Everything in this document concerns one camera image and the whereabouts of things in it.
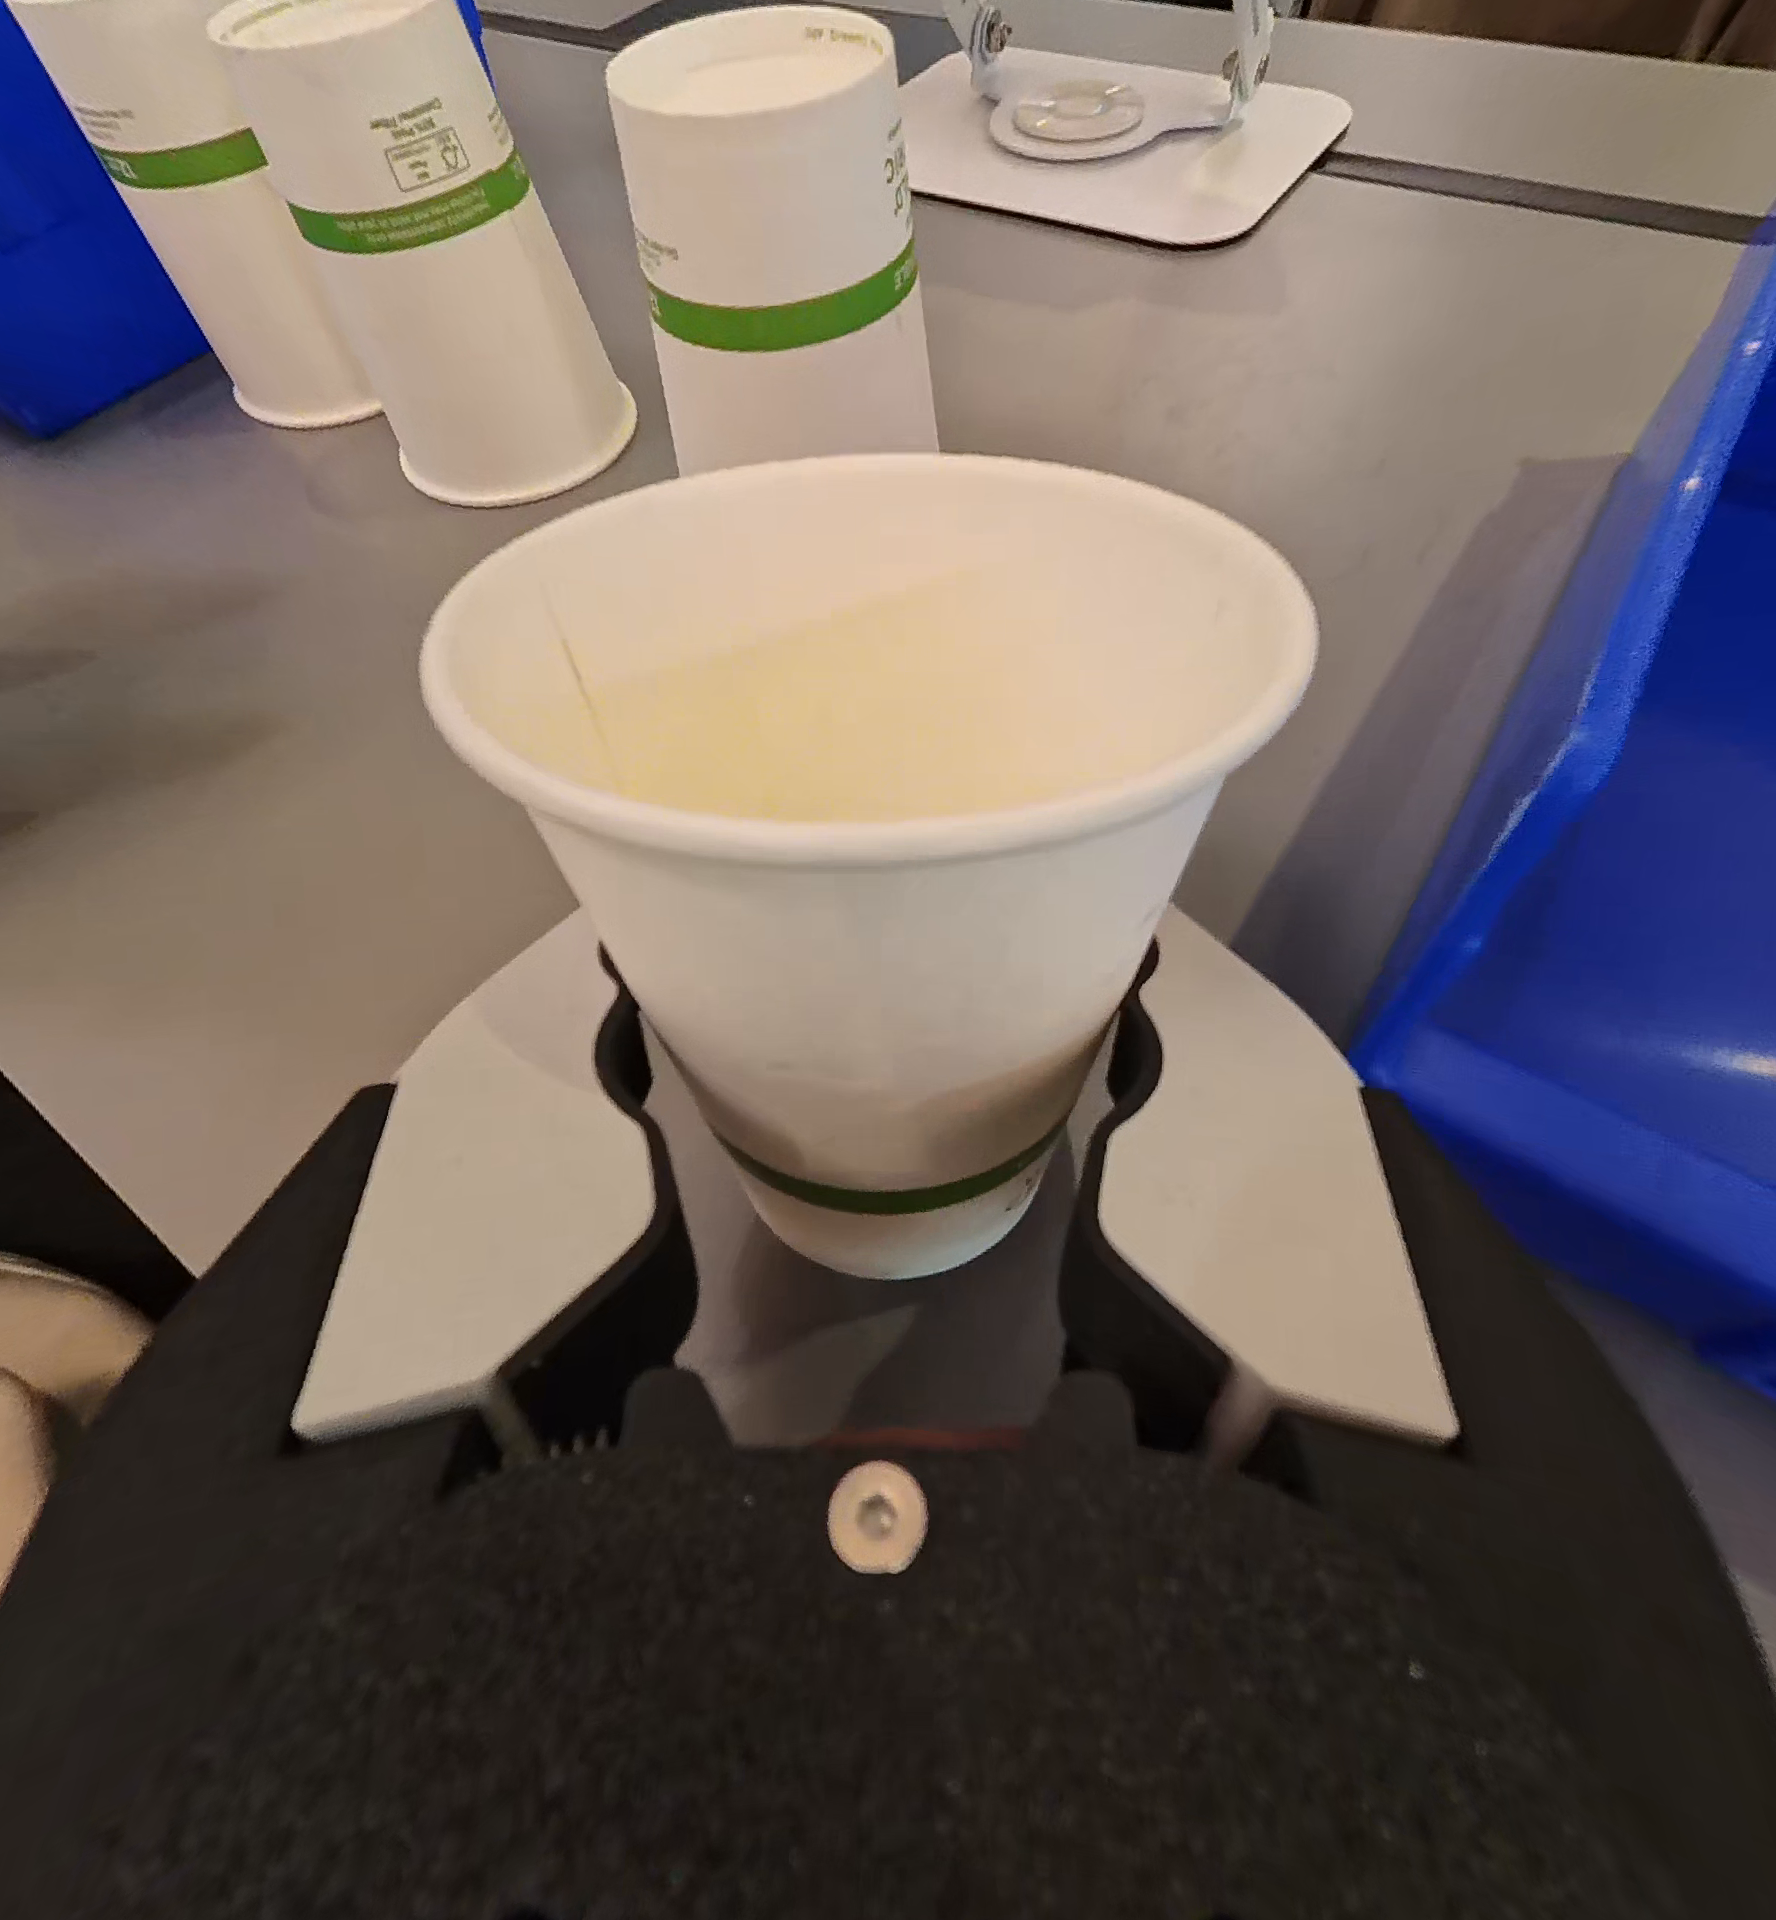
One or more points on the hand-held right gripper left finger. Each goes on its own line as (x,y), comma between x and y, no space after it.
(439,1246)

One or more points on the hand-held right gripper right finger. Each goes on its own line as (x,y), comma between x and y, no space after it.
(1278,1231)

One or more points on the blue plastic bin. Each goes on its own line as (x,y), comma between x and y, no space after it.
(1653,902)
(19,270)

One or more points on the person's cream sweatshirt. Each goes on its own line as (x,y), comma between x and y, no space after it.
(19,1395)

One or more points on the white paper cup green band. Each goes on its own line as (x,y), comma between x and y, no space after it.
(454,346)
(213,255)
(784,225)
(858,930)

